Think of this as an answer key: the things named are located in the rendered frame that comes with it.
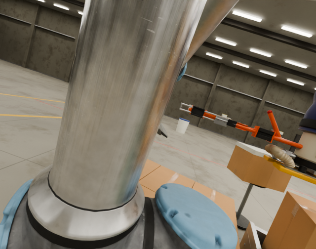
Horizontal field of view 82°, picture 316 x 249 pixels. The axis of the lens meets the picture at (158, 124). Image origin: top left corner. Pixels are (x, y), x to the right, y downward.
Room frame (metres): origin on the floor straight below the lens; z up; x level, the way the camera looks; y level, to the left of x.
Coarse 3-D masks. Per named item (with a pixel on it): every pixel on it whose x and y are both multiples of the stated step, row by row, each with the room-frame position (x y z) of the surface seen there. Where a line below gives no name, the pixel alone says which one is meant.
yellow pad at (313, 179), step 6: (282, 168) 0.78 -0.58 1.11; (288, 168) 0.79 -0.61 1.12; (294, 168) 0.83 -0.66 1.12; (300, 168) 0.80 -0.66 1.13; (306, 168) 0.79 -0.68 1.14; (294, 174) 0.77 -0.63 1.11; (300, 174) 0.76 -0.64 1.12; (306, 174) 0.77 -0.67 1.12; (306, 180) 0.75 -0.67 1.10; (312, 180) 0.75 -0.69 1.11
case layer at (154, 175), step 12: (144, 168) 1.68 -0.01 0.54; (156, 168) 1.79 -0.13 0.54; (144, 180) 1.44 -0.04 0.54; (156, 180) 1.51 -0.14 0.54; (168, 180) 1.60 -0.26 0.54; (180, 180) 1.69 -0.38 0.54; (192, 180) 1.79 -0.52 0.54; (144, 192) 1.25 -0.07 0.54; (204, 192) 1.61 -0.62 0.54; (216, 192) 1.70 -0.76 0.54; (228, 204) 1.53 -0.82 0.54
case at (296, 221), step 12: (288, 192) 1.05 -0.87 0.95; (288, 204) 0.99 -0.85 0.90; (300, 204) 0.90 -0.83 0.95; (312, 204) 0.97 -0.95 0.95; (276, 216) 1.06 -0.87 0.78; (288, 216) 0.93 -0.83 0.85; (300, 216) 0.83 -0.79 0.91; (312, 216) 0.78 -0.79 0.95; (276, 228) 0.99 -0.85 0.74; (288, 228) 0.88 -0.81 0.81; (300, 228) 0.79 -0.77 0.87; (312, 228) 0.72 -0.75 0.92; (264, 240) 1.07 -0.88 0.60; (276, 240) 0.93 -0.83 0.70; (288, 240) 0.83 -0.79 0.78; (300, 240) 0.75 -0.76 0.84; (312, 240) 0.70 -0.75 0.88
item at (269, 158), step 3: (264, 156) 1.04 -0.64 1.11; (267, 156) 1.01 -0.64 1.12; (270, 156) 1.02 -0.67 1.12; (267, 159) 0.97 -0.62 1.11; (270, 159) 0.96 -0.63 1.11; (273, 159) 0.96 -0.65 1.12; (276, 159) 0.97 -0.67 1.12; (273, 162) 0.96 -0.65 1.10; (276, 162) 0.95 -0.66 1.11; (279, 162) 0.95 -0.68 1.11; (282, 162) 0.96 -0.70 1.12; (297, 168) 0.93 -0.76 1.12
